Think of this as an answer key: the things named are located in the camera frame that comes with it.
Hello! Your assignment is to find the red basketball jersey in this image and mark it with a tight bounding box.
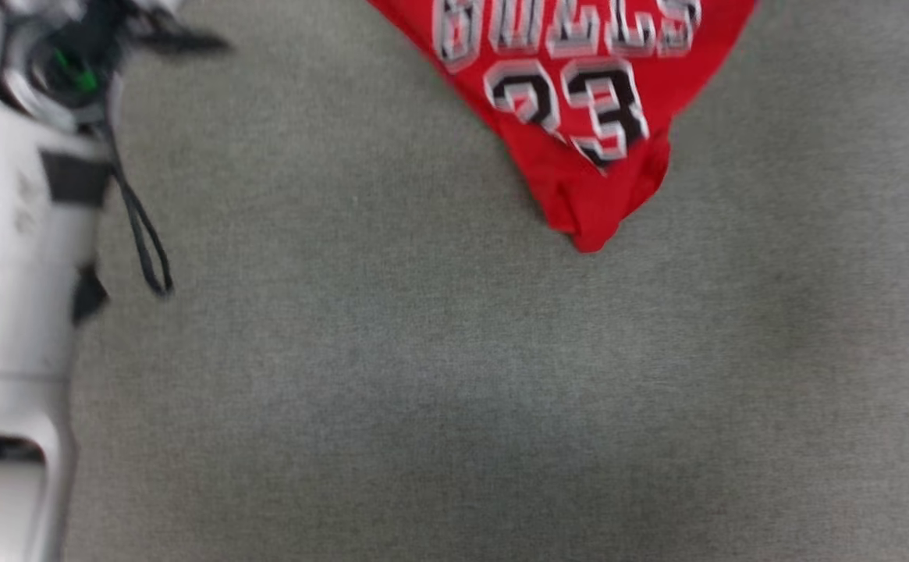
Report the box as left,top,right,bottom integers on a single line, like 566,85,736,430
366,0,758,254

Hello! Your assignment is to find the thin black cable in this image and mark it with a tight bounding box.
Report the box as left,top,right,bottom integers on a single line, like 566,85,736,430
105,74,175,300

